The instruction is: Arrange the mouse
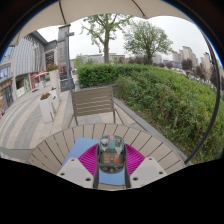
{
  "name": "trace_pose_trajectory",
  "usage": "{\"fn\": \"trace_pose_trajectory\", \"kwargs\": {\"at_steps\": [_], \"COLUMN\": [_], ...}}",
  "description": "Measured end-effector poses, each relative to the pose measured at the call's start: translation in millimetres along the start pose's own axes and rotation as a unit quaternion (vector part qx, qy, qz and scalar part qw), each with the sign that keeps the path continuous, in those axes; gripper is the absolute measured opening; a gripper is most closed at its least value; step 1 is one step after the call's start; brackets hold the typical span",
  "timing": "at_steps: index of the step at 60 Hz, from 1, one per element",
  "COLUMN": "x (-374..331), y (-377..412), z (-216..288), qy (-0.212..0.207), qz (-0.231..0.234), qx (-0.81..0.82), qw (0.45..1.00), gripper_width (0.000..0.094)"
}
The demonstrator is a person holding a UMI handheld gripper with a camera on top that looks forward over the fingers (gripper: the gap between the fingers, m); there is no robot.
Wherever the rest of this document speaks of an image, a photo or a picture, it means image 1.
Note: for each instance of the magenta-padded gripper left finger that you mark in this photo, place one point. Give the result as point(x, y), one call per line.
point(85, 161)

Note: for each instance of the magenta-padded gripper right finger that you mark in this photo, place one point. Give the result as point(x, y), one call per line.
point(138, 161)

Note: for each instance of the transparent teal computer mouse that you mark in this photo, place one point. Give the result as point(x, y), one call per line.
point(112, 155)

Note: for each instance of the blue mouse pad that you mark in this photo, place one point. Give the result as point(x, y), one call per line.
point(81, 147)

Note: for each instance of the brown slatted outdoor chair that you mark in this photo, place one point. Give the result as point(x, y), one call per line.
point(93, 101)

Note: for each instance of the white planter with flowers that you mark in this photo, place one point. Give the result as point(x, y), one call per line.
point(46, 108)

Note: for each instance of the green hedge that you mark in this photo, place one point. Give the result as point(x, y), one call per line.
point(166, 100)

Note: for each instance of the tall white flower planter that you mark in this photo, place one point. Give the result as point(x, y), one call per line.
point(53, 78)

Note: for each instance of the dark curved parasol pole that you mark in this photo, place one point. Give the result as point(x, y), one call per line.
point(215, 110)

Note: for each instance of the grey sign pylon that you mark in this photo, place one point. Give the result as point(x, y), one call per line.
point(65, 56)

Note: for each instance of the grey striped facade building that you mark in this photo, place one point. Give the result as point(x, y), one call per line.
point(26, 63)

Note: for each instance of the distant apartment towers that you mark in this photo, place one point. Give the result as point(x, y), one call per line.
point(190, 55)

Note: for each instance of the slim-trunk green tree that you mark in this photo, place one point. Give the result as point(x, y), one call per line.
point(106, 43)

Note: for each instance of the round-crowned green tree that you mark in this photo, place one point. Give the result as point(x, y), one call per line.
point(146, 36)

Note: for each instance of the beige parasol canopy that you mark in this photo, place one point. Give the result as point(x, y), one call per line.
point(100, 8)

